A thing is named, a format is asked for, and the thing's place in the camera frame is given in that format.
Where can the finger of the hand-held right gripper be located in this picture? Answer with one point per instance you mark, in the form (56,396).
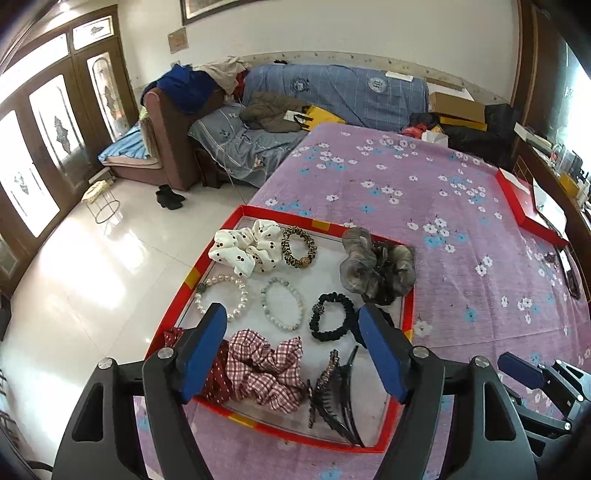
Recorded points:
(545,413)
(521,369)

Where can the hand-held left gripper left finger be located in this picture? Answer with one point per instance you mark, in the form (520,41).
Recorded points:
(203,350)

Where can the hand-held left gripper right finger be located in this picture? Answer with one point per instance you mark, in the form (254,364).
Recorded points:
(383,355)

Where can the red polka dot scrunchie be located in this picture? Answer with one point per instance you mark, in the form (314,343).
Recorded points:
(217,378)

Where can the red-edged white tray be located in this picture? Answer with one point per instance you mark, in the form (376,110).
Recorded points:
(323,277)

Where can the red plaid scrunchie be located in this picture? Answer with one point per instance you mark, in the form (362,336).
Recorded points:
(263,369)

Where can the black claw clip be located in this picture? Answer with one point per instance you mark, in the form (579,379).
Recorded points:
(344,410)

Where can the grey organza scrunchie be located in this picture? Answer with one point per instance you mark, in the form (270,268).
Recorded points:
(369,272)

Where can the black phone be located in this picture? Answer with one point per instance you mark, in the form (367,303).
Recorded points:
(570,277)

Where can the white dotted scrunchie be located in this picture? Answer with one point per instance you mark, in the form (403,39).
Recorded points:
(240,249)

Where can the white paper sheet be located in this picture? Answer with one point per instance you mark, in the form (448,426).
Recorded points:
(549,207)

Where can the red flat box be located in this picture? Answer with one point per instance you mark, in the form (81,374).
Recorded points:
(512,194)

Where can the purple floral tablecloth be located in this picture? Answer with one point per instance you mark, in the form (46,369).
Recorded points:
(415,161)

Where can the grey-blue floral sheet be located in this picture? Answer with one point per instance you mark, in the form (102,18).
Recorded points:
(231,138)

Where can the brown sofa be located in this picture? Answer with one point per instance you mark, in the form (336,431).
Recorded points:
(171,138)

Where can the light blue cushion cover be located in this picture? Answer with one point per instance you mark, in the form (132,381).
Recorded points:
(129,145)

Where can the black bag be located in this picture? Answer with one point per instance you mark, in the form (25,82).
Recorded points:
(494,129)

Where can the yellow flat box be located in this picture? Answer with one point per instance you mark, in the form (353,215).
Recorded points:
(461,124)

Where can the yellow paper bag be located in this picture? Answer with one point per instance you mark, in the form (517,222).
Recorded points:
(323,115)

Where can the olive quilted jacket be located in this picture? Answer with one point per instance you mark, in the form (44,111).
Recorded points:
(272,110)

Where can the cardboard box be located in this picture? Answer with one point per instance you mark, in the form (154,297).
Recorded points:
(455,106)

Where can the blue plaid blanket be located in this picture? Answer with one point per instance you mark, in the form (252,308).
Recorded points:
(346,97)

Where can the blue clothing pile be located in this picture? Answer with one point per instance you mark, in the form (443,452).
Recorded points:
(184,87)

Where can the wooden glass-panel door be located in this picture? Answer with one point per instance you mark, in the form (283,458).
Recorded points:
(78,101)

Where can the beige garment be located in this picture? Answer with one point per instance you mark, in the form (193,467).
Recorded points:
(226,71)

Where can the wooden side cabinet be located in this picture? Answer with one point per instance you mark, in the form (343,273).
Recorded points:
(531,69)

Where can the brown wall notice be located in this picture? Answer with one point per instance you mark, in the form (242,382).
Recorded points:
(178,40)

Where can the framed wall picture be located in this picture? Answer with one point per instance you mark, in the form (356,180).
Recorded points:
(217,7)

